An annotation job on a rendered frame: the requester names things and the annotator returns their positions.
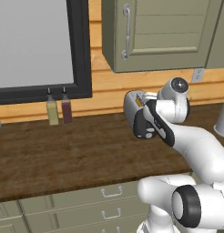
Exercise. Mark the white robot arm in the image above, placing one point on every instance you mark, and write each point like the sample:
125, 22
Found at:
205, 151

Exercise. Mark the yellow condiment bottle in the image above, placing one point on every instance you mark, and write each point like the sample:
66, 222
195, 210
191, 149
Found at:
52, 110

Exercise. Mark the grey wall socket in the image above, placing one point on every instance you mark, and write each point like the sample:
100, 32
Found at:
197, 75

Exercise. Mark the black framed window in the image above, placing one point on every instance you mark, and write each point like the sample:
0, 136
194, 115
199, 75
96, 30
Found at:
32, 39

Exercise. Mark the green base cupboard door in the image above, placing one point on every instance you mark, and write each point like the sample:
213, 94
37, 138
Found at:
7, 218

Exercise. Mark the bread slice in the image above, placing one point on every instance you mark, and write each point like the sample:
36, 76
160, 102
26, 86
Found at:
138, 101

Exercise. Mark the green wall cupboard door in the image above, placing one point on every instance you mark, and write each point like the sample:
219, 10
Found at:
168, 30
219, 36

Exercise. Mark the dark red condiment bottle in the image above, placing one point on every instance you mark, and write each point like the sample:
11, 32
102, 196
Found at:
67, 110

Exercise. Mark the white cone-shaped container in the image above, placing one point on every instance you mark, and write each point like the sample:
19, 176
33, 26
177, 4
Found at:
223, 118

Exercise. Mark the green drawer front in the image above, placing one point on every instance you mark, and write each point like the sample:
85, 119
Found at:
86, 229
80, 217
80, 195

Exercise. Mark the silver toaster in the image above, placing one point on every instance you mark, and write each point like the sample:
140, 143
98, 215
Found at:
130, 104

